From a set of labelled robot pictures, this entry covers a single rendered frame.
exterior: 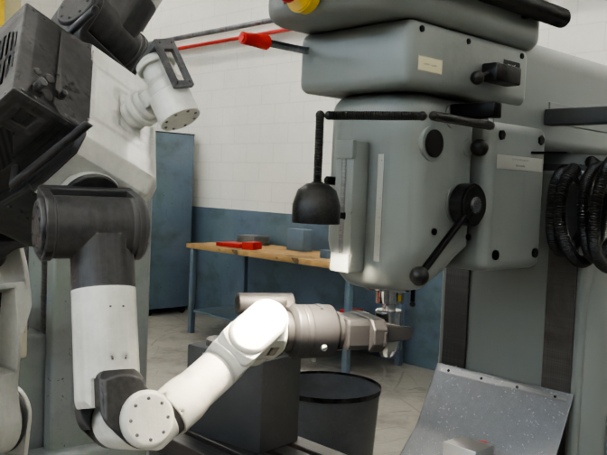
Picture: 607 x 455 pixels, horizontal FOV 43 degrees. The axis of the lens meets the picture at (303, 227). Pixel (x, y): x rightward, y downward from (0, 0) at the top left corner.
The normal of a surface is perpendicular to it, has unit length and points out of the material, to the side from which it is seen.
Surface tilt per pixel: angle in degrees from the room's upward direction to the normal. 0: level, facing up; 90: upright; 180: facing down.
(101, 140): 59
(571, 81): 90
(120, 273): 75
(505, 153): 90
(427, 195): 90
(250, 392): 90
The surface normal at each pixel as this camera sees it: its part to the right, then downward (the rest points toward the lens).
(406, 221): 0.07, 0.06
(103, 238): 0.47, -0.25
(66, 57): 0.77, -0.47
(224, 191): -0.73, 0.00
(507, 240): 0.69, 0.07
